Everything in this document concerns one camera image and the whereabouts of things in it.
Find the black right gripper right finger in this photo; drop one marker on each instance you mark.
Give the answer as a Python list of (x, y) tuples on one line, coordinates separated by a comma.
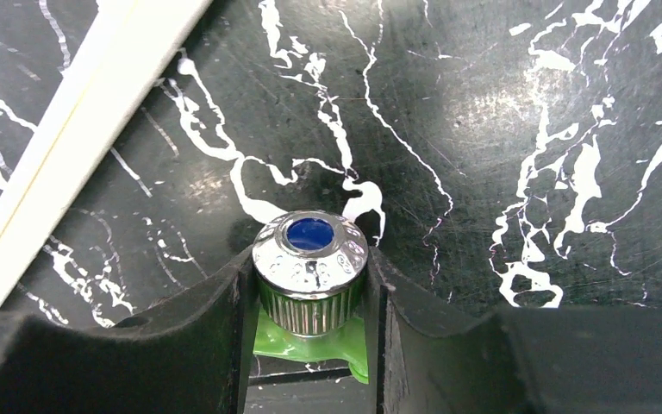
[(426, 356)]

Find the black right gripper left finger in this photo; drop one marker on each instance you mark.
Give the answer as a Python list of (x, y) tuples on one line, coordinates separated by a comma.
[(189, 353)]

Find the green water faucet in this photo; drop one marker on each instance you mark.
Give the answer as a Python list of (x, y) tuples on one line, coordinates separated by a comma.
[(310, 266)]

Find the white PVC pipe frame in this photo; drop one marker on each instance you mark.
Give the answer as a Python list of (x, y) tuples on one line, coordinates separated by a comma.
[(128, 45)]

